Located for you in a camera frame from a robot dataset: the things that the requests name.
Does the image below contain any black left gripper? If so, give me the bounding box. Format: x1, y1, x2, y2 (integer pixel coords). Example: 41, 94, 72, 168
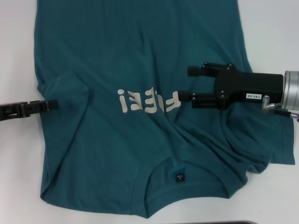
0, 98, 59, 122

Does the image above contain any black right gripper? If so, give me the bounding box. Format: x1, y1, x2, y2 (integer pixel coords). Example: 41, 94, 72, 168
179, 61, 284, 111

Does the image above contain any teal printed t-shirt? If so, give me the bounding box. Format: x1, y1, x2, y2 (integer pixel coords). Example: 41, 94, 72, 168
34, 0, 295, 207

